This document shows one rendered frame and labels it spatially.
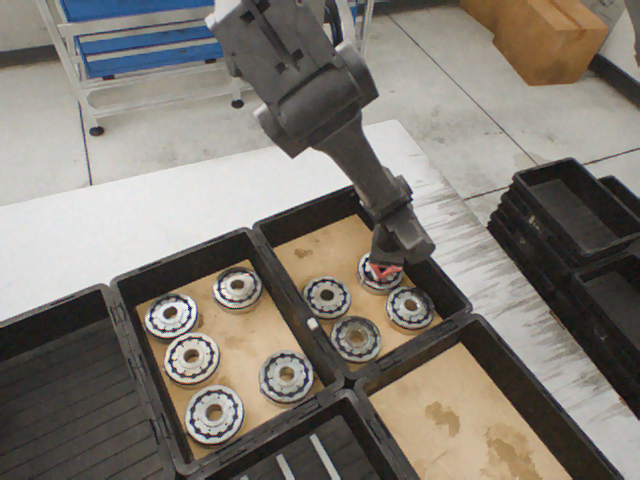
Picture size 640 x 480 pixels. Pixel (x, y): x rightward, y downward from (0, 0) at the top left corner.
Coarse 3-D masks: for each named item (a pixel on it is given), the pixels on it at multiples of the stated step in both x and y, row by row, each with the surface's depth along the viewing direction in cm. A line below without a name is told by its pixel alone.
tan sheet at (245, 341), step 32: (192, 288) 94; (224, 320) 90; (256, 320) 91; (160, 352) 85; (224, 352) 86; (256, 352) 86; (224, 384) 82; (256, 384) 83; (320, 384) 83; (256, 416) 79; (192, 448) 75
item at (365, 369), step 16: (336, 192) 100; (304, 208) 97; (256, 224) 93; (272, 256) 89; (304, 304) 82; (464, 304) 85; (320, 336) 79; (416, 336) 80; (336, 352) 77; (400, 352) 78; (368, 368) 76; (352, 384) 76
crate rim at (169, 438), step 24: (216, 240) 91; (144, 264) 85; (288, 288) 84; (120, 312) 79; (312, 336) 78; (144, 360) 74; (336, 384) 74; (168, 432) 68; (264, 432) 68; (216, 456) 66
